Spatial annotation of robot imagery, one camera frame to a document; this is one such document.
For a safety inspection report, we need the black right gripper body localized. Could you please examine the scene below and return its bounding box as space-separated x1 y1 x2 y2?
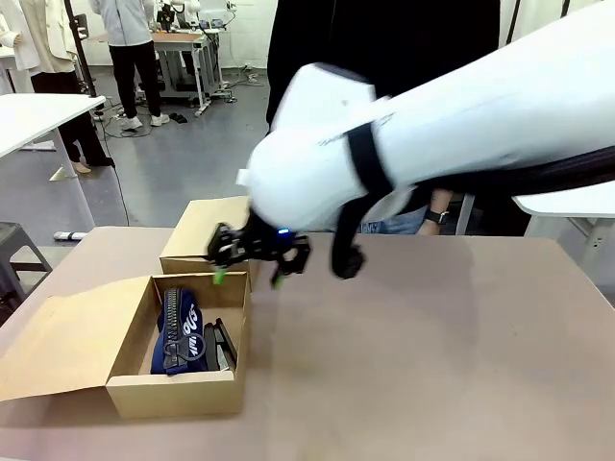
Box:
206 221 313 276

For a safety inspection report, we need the small cardboard box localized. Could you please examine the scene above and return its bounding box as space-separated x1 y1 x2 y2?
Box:
159 195 263 292

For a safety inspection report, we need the navy blue zipper pouch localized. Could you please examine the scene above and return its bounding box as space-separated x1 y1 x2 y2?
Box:
149 286 209 377

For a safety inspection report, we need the black stapler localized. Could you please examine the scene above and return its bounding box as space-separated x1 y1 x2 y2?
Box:
203 317 239 373

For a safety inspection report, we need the person's left forearm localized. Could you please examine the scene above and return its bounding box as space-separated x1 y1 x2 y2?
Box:
429 187 455 215

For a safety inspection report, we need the large open cardboard box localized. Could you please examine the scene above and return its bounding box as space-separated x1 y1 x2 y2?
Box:
0 271 253 421

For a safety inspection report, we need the background workbench with brown top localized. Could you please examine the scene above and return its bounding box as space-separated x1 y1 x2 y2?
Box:
152 31 228 117

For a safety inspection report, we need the grey metal stool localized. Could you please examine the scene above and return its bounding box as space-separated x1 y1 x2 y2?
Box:
0 221 54 313

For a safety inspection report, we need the bystander in grey jacket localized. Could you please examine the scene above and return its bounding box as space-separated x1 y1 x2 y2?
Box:
88 0 170 132

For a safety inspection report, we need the person in black sweater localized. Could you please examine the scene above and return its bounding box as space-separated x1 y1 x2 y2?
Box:
264 0 529 237

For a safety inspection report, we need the white table with white legs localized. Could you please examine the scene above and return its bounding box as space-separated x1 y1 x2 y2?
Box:
0 92 108 232

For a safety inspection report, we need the background white robot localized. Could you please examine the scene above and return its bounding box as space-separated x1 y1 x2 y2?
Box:
157 0 236 31

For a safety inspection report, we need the black tripod pole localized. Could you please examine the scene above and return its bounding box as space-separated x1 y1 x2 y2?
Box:
63 0 100 97

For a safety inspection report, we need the bystander in cream coat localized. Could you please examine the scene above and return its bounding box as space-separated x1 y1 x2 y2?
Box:
0 0 116 175

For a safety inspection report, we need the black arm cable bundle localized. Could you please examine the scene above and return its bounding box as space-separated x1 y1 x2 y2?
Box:
329 143 615 280

